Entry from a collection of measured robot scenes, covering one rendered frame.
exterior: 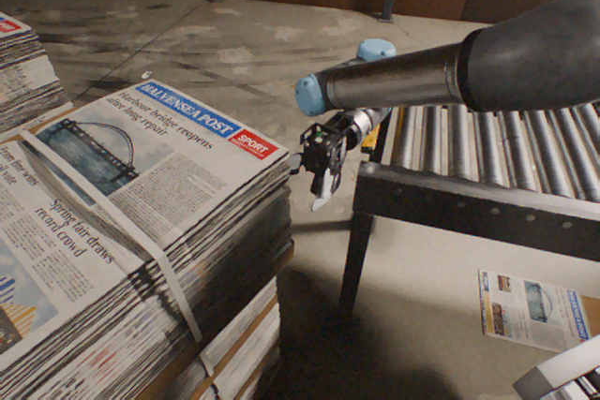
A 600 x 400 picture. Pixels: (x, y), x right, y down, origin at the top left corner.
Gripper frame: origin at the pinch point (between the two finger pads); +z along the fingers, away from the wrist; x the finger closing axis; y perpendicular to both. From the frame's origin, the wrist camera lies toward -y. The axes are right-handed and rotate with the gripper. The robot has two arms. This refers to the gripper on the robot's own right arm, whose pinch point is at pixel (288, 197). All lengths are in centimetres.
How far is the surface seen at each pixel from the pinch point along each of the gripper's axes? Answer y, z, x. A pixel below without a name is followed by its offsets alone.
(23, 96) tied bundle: 9, 16, -55
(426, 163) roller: -5.8, -30.3, 15.5
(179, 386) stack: -13.7, 31.4, 2.5
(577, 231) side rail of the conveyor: -10, -33, 46
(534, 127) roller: -6, -59, 32
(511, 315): -85, -62, 56
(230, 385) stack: -35.7, 23.8, 2.0
